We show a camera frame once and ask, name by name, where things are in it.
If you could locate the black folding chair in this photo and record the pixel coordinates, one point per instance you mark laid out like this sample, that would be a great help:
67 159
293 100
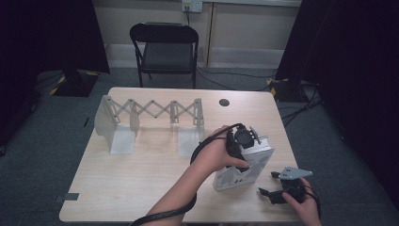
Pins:
167 55

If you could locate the black curtain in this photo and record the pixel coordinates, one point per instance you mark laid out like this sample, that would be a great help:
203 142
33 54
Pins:
354 62
47 34

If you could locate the grey tape strip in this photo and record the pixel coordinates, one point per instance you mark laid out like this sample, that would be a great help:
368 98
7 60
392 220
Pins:
67 197

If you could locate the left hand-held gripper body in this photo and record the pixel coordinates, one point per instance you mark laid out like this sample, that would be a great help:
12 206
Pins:
243 138

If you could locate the white book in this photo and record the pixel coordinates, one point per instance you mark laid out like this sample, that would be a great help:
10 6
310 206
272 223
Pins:
232 181

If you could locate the white expandable metal book rack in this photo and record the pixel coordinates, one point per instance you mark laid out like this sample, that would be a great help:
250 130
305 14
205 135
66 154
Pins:
120 141

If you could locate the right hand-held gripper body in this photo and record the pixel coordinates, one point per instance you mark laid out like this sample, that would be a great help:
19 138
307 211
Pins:
293 188

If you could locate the person's right hand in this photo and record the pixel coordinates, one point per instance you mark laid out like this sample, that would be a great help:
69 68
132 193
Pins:
309 210

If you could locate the black stand base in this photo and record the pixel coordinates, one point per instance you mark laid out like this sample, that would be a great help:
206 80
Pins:
76 84
288 91

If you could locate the white wall socket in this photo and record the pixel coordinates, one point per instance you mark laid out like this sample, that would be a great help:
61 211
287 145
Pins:
192 5

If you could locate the person's left hand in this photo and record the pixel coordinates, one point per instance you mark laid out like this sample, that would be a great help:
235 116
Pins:
213 157

